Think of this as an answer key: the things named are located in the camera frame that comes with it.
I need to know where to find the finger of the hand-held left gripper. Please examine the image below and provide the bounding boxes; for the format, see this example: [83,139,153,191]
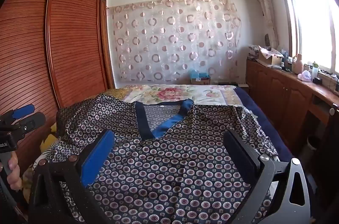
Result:
[0,104,35,125]
[14,112,46,132]

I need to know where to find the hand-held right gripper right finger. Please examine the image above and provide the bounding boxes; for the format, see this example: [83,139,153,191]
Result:
[224,129,311,224]

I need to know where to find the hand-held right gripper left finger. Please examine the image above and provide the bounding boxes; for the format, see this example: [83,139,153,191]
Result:
[28,129,115,224]

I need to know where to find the navy circle-print shirt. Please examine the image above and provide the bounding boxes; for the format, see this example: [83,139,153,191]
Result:
[40,93,278,224]

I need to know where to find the person's left hand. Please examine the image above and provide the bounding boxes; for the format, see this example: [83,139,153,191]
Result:
[7,152,22,191]

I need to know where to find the navy bedsheet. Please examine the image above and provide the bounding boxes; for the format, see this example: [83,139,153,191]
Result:
[233,86,294,161]

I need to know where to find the floral blanket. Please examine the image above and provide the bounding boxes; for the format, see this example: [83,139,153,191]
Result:
[120,84,237,108]

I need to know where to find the white trash bin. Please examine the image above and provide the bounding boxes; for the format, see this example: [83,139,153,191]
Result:
[302,135,321,161]

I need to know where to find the low wooden cabinet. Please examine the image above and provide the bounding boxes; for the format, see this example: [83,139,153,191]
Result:
[245,58,339,134]

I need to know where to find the wooden slatted wardrobe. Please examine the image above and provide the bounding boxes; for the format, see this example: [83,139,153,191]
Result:
[0,0,115,179]

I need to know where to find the box with blue cloth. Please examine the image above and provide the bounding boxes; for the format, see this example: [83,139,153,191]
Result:
[189,70,211,85]

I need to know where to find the open cardboard box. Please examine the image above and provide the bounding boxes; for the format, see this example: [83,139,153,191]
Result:
[258,45,284,65]

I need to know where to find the patterned storage box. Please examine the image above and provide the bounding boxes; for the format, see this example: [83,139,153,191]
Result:
[248,45,263,60]

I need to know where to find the lilac plastic bag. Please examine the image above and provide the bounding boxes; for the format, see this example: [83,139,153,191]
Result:
[297,70,313,81]

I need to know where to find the pink bottle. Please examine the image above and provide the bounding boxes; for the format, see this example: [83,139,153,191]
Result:
[292,54,305,73]

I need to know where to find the sheer circle-print curtain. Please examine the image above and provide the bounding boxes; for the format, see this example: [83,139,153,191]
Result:
[107,0,241,83]

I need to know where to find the beige window curtain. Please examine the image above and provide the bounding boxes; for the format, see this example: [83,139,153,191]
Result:
[250,0,278,48]

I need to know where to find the bright window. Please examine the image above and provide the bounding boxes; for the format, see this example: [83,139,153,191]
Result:
[275,0,339,76]

